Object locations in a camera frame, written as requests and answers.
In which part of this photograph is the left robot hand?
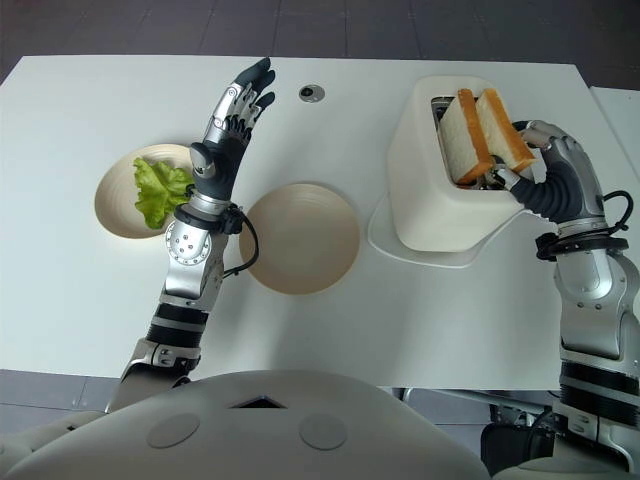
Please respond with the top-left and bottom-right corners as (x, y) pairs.
(187, 57), (277, 206)

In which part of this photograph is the robot body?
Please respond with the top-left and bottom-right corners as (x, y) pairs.
(0, 368), (494, 480)

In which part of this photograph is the bread slice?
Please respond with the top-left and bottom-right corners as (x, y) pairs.
(438, 88), (497, 186)
(474, 88), (538, 178)

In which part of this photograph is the cream toaster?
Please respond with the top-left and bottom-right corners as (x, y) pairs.
(386, 74), (527, 254)

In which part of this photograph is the black cable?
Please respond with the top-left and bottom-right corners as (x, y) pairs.
(221, 202), (261, 276)
(601, 191), (636, 234)

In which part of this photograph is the green lettuce leaf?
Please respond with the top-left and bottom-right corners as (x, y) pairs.
(131, 156), (197, 232)

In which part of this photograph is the beige plate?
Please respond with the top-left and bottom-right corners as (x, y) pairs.
(94, 143), (202, 242)
(238, 182), (362, 296)

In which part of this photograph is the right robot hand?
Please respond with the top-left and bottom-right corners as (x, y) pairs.
(492, 119), (609, 234)

